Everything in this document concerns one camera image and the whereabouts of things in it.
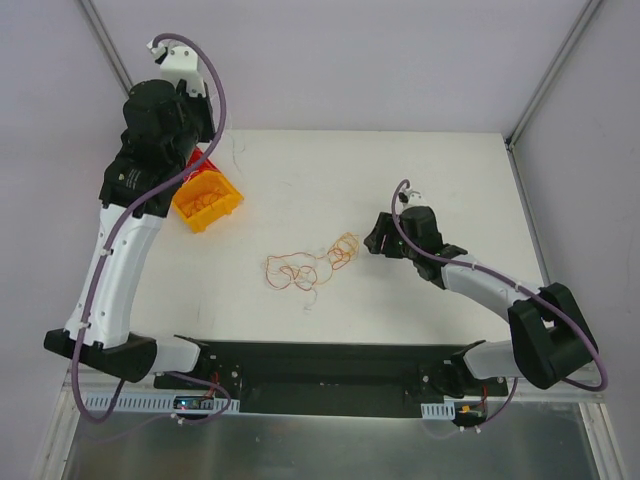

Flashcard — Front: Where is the right aluminium frame post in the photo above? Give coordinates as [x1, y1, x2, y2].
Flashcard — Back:
[505, 0, 606, 152]

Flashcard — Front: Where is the cable duct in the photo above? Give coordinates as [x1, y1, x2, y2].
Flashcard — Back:
[420, 400, 487, 421]
[114, 393, 240, 415]

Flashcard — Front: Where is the left cable duct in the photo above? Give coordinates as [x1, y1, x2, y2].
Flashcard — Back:
[114, 393, 240, 415]

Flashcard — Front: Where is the left aluminium frame post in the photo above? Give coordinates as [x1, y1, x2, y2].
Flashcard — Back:
[76, 0, 133, 95]

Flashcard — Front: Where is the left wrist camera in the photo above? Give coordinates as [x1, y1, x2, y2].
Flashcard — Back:
[147, 41, 207, 98]

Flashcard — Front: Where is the yellow bin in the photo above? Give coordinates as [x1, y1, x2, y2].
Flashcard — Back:
[172, 172, 244, 233]

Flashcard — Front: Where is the red bin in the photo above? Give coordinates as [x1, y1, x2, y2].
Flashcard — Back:
[184, 147, 220, 182]

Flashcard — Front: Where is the right cable duct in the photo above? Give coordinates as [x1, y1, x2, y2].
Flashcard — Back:
[420, 400, 487, 421]

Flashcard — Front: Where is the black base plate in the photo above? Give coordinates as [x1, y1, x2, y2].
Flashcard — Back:
[154, 341, 507, 418]

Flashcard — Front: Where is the orange cable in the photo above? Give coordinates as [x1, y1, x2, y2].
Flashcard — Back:
[263, 252, 331, 292]
[187, 189, 224, 214]

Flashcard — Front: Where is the yellow grey striped cable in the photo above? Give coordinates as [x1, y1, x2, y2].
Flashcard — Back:
[327, 232, 362, 271]

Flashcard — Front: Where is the aluminium frame post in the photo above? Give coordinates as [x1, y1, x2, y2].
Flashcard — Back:
[76, 0, 133, 95]
[505, 0, 606, 152]

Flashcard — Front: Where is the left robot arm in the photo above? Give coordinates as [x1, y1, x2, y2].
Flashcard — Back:
[44, 79, 214, 389]

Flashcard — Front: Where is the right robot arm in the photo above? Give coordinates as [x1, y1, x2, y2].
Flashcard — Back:
[364, 206, 598, 395]

